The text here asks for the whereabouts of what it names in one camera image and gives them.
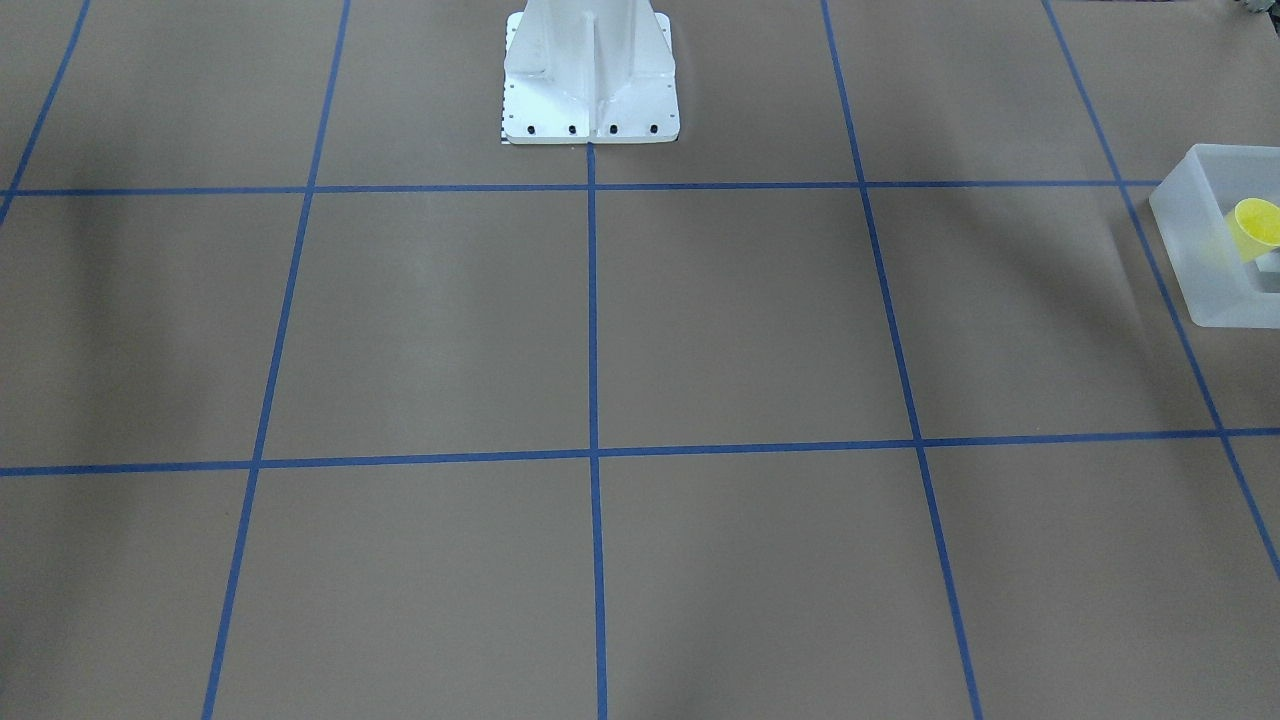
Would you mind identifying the yellow plastic cup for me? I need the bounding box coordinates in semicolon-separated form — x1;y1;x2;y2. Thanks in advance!
1225;197;1280;263

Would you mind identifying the pale green bowl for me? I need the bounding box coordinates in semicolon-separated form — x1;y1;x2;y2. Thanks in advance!
1245;261;1279;293

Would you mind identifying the translucent white plastic bin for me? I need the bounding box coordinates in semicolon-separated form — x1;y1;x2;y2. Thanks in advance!
1149;143;1279;329

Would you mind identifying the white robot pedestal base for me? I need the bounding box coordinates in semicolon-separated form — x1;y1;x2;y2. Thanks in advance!
500;1;681;145

